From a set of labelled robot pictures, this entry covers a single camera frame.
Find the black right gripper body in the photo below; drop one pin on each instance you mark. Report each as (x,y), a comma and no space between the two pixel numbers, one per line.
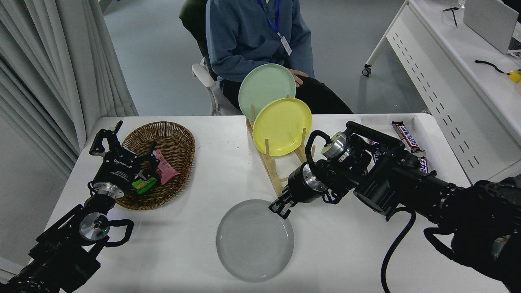
(299,187)

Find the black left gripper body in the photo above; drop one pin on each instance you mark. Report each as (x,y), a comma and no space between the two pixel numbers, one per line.
(118,169)

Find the grey plate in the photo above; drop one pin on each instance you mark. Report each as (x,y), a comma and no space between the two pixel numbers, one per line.
(254,244)

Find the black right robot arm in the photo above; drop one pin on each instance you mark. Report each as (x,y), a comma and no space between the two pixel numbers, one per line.
(407,183)

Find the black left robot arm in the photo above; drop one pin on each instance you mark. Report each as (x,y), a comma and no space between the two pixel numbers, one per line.
(61,248)

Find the wooden plate rack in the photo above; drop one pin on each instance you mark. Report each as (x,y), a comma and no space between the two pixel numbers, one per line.
(273,171)

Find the yellow plate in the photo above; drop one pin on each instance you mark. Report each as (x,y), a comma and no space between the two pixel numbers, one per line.
(281,126)

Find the pale green plate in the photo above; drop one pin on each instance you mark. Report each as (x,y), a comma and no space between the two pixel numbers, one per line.
(264,87)

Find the person's hand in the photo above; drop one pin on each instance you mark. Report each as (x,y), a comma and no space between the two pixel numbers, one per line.
(299,77)

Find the pink snack packet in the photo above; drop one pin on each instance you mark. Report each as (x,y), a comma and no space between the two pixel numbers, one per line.
(166,171)

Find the green snack packet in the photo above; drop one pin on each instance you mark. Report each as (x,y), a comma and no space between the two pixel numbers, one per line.
(143,185)

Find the brown wicker basket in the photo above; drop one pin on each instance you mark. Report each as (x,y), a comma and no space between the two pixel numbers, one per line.
(175,142)

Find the brown Snickers bar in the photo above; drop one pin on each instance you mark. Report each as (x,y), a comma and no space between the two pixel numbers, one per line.
(408,136)
(372,143)

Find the white curtain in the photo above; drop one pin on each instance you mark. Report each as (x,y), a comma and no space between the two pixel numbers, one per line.
(49,61)

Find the white office chair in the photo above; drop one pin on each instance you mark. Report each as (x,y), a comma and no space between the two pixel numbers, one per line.
(203,75)

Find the white tray with cork base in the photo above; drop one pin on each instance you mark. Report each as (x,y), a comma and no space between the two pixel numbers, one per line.
(382,122)

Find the brown chocolate bar white lettering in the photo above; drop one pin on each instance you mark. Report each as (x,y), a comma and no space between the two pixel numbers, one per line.
(423,165)

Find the dark green jacket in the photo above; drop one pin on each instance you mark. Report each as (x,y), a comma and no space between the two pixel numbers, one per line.
(193,20)

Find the person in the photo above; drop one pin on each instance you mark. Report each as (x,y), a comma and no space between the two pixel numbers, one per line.
(240,36)

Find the white desk with perforated panel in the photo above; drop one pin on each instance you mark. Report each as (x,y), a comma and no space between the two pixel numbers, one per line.
(447,53)

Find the black glasses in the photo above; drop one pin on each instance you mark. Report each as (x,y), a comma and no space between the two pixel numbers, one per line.
(452,14)

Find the small yellow object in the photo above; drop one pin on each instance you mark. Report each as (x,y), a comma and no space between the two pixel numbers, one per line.
(515,76)

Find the grey laptop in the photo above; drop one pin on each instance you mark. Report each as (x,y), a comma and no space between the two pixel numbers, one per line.
(488,22)

